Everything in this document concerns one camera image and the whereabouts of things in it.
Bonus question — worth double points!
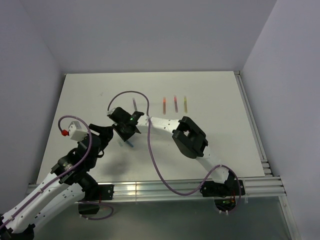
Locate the blue pen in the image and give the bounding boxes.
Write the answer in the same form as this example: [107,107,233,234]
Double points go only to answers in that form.
[126,141,134,148]

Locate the purple pen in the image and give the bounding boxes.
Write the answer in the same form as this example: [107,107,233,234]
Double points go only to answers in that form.
[132,98,138,111]

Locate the orange pen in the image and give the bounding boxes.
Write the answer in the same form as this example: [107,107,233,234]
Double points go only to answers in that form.
[162,97,167,115]

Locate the pink pen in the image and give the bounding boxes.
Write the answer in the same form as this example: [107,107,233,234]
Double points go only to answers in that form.
[173,95,179,113]

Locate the yellow pen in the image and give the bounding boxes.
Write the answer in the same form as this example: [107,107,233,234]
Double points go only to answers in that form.
[183,96,188,114]

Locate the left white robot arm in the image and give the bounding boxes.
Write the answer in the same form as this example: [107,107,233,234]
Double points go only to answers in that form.
[0,121,114,240]

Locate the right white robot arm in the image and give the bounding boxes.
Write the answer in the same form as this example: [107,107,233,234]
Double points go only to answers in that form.
[107,107,241,196]

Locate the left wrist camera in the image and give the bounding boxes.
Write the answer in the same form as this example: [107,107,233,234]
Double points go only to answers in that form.
[61,121,87,142]

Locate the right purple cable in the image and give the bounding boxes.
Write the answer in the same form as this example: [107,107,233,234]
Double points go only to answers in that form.
[107,90,242,213]

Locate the purple cable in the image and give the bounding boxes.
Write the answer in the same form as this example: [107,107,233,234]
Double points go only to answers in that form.
[107,90,242,213]
[0,115,93,230]

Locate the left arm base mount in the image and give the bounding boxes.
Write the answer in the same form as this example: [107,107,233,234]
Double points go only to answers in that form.
[77,184,115,221]

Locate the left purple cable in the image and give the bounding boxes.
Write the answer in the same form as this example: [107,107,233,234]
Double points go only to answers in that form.
[0,115,93,230]

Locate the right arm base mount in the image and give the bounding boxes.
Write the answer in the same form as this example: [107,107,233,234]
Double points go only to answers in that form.
[199,171,246,215]

